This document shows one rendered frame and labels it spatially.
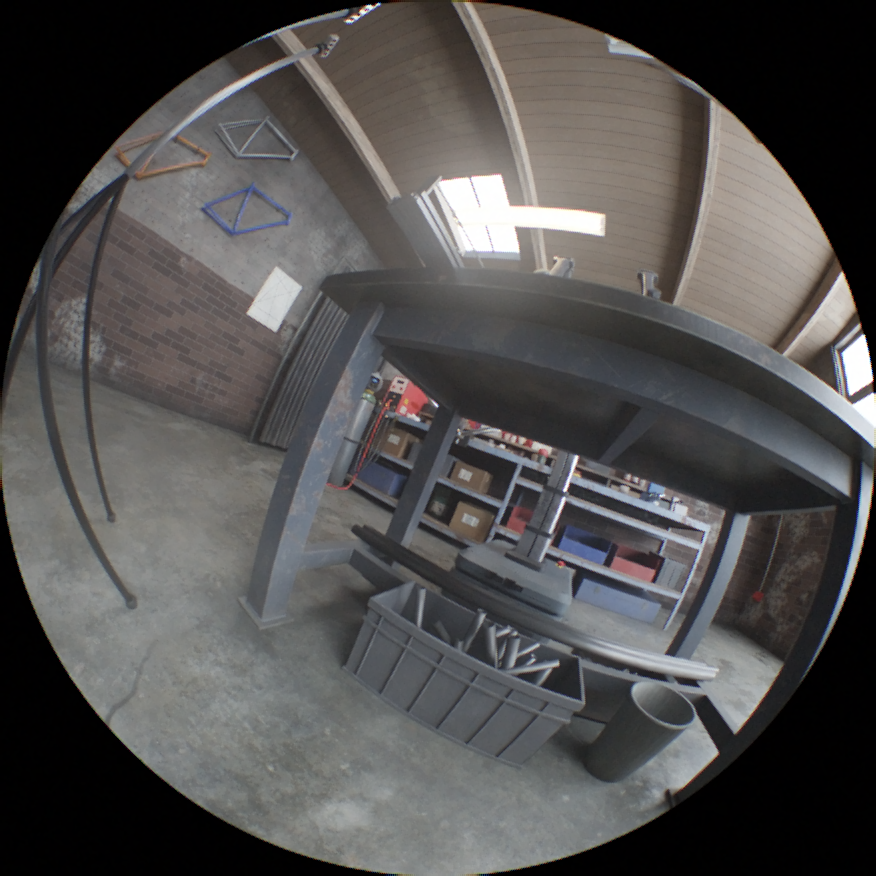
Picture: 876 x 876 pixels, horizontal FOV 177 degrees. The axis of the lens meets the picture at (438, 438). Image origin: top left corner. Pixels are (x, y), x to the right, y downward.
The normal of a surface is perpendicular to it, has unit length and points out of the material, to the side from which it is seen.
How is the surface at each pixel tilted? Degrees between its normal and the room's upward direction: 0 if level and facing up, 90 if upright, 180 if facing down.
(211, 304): 90
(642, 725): 96
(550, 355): 90
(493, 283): 90
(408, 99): 174
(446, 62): 174
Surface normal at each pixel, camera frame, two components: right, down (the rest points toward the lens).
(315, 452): 0.84, 0.30
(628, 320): -0.38, 0.92
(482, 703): -0.39, -0.24
